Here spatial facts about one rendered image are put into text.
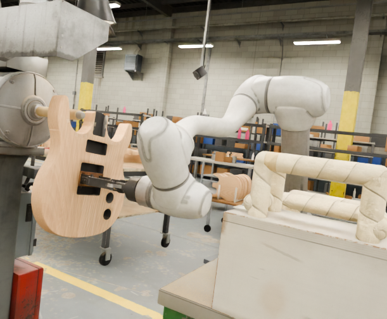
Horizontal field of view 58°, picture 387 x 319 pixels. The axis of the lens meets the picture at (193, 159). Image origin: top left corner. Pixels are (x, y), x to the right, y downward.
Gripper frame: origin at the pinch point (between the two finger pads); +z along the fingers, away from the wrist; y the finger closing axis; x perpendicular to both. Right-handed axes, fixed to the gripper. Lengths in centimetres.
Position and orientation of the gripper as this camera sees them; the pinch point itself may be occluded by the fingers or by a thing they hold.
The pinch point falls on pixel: (91, 180)
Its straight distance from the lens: 115.3
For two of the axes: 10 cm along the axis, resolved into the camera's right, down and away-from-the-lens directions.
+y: 4.7, 1.3, 8.7
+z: -8.7, -1.2, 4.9
